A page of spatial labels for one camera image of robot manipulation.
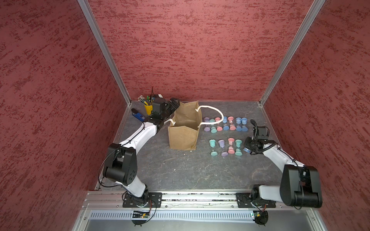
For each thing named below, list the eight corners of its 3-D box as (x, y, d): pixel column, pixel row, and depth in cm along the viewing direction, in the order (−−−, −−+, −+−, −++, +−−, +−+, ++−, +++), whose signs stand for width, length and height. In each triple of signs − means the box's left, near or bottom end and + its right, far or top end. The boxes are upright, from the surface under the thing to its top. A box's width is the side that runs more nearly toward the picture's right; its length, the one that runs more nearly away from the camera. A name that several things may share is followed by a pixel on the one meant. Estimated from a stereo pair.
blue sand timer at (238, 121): (236, 130, 105) (237, 128, 103) (235, 119, 112) (236, 116, 110) (241, 131, 105) (242, 129, 102) (239, 120, 112) (240, 117, 109)
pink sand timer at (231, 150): (228, 153, 93) (228, 151, 91) (228, 139, 100) (228, 137, 98) (233, 154, 92) (234, 152, 90) (233, 139, 99) (234, 138, 97)
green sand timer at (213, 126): (210, 133, 104) (211, 130, 101) (209, 120, 111) (209, 118, 109) (216, 133, 104) (217, 130, 102) (214, 120, 111) (215, 118, 109)
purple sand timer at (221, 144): (221, 156, 91) (222, 154, 89) (218, 141, 98) (218, 139, 96) (227, 155, 92) (228, 154, 90) (223, 141, 99) (224, 139, 96)
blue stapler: (131, 114, 115) (129, 110, 112) (135, 111, 117) (133, 107, 114) (141, 122, 110) (140, 119, 106) (145, 119, 112) (144, 116, 108)
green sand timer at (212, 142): (210, 155, 92) (211, 154, 90) (209, 141, 99) (209, 139, 97) (216, 155, 92) (217, 154, 90) (215, 141, 99) (215, 139, 97)
